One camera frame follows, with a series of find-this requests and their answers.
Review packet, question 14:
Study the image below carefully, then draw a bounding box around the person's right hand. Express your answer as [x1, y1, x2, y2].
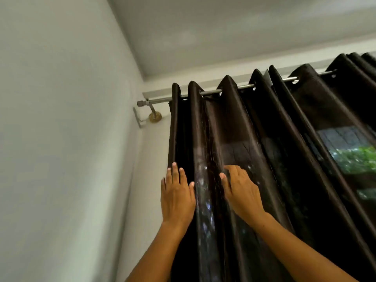
[219, 164, 266, 226]

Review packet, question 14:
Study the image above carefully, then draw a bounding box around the person's left hand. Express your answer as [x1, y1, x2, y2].
[160, 162, 197, 230]

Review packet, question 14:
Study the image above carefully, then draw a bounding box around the dark brown curtain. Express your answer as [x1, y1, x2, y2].
[263, 52, 376, 282]
[167, 69, 312, 282]

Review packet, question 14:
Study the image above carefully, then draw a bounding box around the person's left forearm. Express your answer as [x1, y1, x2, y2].
[125, 221, 188, 282]

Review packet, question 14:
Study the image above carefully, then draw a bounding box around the person's right forearm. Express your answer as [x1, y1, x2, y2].
[249, 211, 360, 282]

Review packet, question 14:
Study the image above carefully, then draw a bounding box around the silver metal curtain rod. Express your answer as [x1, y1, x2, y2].
[136, 69, 337, 108]

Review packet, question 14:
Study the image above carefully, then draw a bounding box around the brass rod wall bracket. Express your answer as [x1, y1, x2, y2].
[146, 102, 163, 124]

